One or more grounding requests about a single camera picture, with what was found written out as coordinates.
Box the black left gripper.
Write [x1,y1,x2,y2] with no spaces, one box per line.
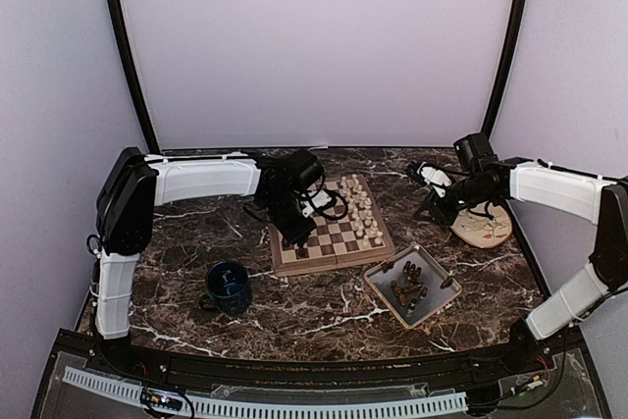
[262,190,317,244]

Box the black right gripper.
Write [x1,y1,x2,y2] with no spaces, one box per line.
[415,176,495,227]

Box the wooden folding chess board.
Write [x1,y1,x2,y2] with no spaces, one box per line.
[269,174,395,277]

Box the silver metal tray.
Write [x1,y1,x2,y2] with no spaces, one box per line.
[363,243,463,330]

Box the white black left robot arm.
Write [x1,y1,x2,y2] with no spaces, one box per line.
[94,147,335,376]

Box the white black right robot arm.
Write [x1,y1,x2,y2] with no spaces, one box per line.
[406,132,627,374]

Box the white chess pieces row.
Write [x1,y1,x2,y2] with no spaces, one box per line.
[339,174,384,249]

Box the cream floral ceramic plate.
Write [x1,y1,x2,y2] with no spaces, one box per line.
[450,204,513,249]

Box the dark blue enamel mug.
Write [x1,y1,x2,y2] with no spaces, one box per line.
[198,260,252,316]

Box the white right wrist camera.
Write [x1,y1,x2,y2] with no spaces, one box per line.
[406,162,453,198]

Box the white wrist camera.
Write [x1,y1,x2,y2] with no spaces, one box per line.
[300,190,333,218]
[406,162,453,198]

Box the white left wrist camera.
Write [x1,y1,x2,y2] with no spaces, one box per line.
[300,190,333,218]

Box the white slotted cable duct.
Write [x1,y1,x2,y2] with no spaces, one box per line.
[62,367,468,418]

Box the black right frame post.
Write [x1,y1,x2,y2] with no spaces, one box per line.
[481,0,526,137]

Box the black frame post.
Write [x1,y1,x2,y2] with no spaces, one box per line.
[481,0,526,137]
[107,0,161,154]

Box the black left frame post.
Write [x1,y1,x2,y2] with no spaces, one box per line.
[107,0,161,154]

